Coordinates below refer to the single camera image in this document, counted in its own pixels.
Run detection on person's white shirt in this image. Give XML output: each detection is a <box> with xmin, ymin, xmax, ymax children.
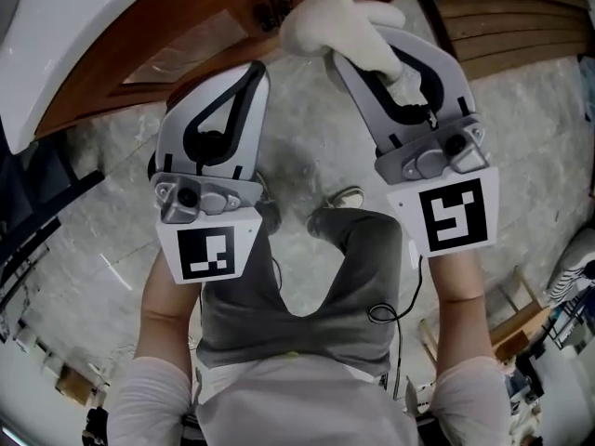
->
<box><xmin>105</xmin><ymin>349</ymin><xmax>513</xmax><ymax>446</ymax></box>

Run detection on person's left shoe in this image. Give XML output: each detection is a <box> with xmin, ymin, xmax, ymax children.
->
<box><xmin>254</xmin><ymin>170</ymin><xmax>284</xmax><ymax>234</ymax></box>

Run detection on person's left forearm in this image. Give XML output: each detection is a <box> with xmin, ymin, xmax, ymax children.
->
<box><xmin>133</xmin><ymin>247</ymin><xmax>205</xmax><ymax>371</ymax></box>

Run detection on wooden vanity cabinet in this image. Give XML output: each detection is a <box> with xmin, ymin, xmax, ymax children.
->
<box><xmin>33</xmin><ymin>0</ymin><xmax>441</xmax><ymax>139</ymax></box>

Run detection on person's grey trousers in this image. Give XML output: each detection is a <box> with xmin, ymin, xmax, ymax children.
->
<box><xmin>196</xmin><ymin>205</ymin><xmax>404</xmax><ymax>379</ymax></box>

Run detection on person's right forearm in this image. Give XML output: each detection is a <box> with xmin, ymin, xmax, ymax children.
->
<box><xmin>423</xmin><ymin>251</ymin><xmax>497</xmax><ymax>374</ymax></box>

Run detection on person's shoe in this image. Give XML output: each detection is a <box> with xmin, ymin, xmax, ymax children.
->
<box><xmin>254</xmin><ymin>170</ymin><xmax>284</xmax><ymax>234</ymax></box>
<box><xmin>319</xmin><ymin>184</ymin><xmax>367</xmax><ymax>212</ymax></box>

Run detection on ornate metal door handle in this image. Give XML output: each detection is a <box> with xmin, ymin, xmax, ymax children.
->
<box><xmin>252</xmin><ymin>0</ymin><xmax>276</xmax><ymax>34</ymax></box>
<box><xmin>276</xmin><ymin>0</ymin><xmax>295</xmax><ymax>30</ymax></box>

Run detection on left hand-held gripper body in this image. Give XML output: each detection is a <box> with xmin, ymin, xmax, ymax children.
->
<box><xmin>147</xmin><ymin>153</ymin><xmax>264</xmax><ymax>287</ymax></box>

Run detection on white countertop black frame stand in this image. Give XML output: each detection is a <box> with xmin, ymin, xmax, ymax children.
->
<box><xmin>0</xmin><ymin>137</ymin><xmax>109</xmax><ymax>292</ymax></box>

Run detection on white fluffy cloth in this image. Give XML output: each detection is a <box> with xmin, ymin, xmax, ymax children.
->
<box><xmin>278</xmin><ymin>0</ymin><xmax>430</xmax><ymax>107</ymax></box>

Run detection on striped cushioned chair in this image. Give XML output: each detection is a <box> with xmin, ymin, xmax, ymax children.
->
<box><xmin>546</xmin><ymin>228</ymin><xmax>595</xmax><ymax>307</ymax></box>

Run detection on person's right shoe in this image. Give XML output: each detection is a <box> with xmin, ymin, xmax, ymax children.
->
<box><xmin>319</xmin><ymin>184</ymin><xmax>367</xmax><ymax>212</ymax></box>

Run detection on wooden slatted platform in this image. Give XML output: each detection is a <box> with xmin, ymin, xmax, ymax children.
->
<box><xmin>412</xmin><ymin>0</ymin><xmax>595</xmax><ymax>82</ymax></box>

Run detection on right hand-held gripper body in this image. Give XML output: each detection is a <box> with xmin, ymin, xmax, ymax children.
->
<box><xmin>373</xmin><ymin>112</ymin><xmax>502</xmax><ymax>260</ymax></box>

